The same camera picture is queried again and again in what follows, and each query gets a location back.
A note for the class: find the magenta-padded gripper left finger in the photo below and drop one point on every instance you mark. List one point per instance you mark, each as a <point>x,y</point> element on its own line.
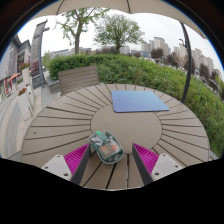
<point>58,166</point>

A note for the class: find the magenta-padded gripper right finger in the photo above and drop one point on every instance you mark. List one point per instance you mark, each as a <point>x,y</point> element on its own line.
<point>165,165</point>

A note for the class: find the translucent green computer mouse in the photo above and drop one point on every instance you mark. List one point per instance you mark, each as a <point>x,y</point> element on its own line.
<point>107,148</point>

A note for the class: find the blue rectangular mouse pad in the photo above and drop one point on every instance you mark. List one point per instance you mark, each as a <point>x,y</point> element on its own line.
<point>138,101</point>

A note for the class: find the white planter box with flowers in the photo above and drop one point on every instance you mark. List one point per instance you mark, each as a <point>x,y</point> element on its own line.
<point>26,73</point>
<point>24,103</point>

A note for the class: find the brown slatted outdoor chair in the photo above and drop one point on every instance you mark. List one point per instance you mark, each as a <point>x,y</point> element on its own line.
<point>78,78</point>

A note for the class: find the green trimmed hedge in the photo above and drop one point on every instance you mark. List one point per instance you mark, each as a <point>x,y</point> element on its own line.
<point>150,71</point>

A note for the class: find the dark curved parasol pole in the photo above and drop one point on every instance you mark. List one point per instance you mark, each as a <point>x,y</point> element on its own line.
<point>188,63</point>

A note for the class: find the dark shopfront building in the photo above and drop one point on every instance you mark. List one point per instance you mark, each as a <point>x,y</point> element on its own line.
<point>13,66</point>

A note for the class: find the tall grey sign pillar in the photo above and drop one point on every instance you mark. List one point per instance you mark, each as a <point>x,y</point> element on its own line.
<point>36,50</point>

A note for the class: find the thin-trunked leafy tree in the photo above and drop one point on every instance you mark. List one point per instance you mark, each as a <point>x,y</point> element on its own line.
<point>78,30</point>

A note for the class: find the round-crowned green tree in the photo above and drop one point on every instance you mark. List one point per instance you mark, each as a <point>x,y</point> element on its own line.
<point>118,30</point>

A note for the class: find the beige parasol canopy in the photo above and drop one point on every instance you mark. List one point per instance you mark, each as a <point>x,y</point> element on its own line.
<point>133,4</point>

